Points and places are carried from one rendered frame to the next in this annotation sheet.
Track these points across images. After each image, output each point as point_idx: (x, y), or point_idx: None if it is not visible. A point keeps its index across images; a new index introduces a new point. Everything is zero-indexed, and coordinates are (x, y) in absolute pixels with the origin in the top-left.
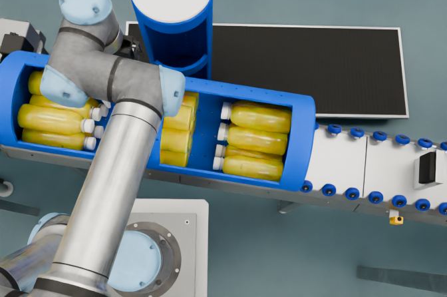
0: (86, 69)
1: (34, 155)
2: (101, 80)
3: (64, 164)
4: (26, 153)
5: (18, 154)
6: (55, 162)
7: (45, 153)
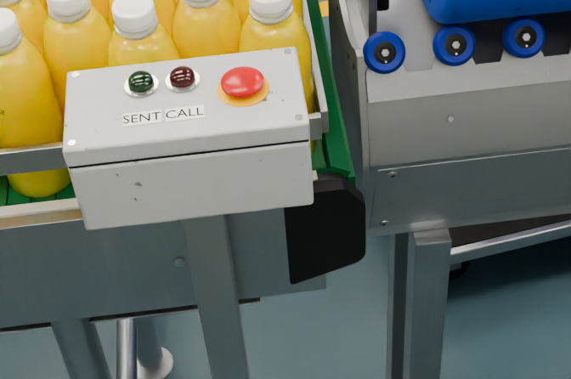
0: None
1: (457, 119)
2: None
3: (541, 137)
4: (432, 118)
5: (404, 133)
6: (514, 137)
7: (502, 84)
